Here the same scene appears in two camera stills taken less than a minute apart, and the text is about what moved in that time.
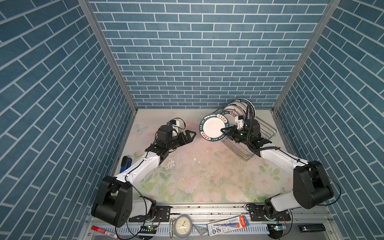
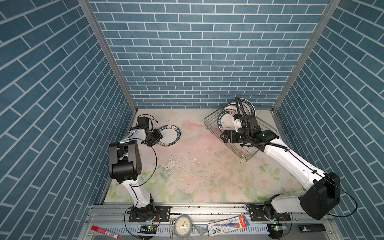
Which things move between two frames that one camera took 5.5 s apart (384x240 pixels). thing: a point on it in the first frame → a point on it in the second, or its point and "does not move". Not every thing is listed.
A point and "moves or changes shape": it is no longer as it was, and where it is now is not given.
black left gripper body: x=174 y=141 → x=153 y=136
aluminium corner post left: x=109 y=53 does not move
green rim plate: x=210 y=126 moves or changes shape
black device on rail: x=311 y=228 does not move
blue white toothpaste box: x=227 y=225 does not move
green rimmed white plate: x=230 y=115 does not move
